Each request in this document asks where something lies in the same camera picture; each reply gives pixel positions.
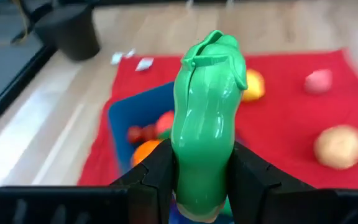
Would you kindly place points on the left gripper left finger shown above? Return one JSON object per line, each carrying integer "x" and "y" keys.
{"x": 151, "y": 186}

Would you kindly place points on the small red toy tomato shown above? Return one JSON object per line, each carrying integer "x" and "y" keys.
{"x": 134, "y": 134}

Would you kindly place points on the tan toy potato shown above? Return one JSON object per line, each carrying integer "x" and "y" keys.
{"x": 340, "y": 147}

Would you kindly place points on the red cloth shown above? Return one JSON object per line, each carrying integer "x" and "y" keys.
{"x": 275, "y": 124}

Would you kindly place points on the white printed cloth label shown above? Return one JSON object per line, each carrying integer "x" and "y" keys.
{"x": 144, "y": 63}

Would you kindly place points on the yellow toy lemon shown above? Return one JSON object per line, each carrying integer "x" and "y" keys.
{"x": 255, "y": 87}

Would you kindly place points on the big red toy fruit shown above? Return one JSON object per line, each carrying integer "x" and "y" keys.
{"x": 165, "y": 122}

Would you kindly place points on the pink toy peach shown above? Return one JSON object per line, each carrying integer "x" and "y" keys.
{"x": 319, "y": 81}

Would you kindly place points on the white paper tag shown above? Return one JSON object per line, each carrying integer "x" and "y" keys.
{"x": 116, "y": 58}

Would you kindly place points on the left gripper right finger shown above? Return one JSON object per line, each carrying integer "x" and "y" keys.
{"x": 259, "y": 193}

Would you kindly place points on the long green toy vegetable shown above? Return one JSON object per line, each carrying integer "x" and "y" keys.
{"x": 204, "y": 124}

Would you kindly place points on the orange toy fruit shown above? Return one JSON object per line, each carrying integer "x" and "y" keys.
{"x": 145, "y": 151}

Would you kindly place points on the blue plastic tupperware container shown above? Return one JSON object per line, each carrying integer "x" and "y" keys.
{"x": 135, "y": 109}

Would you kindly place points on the black plant pot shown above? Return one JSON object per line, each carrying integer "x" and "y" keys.
{"x": 70, "y": 34}

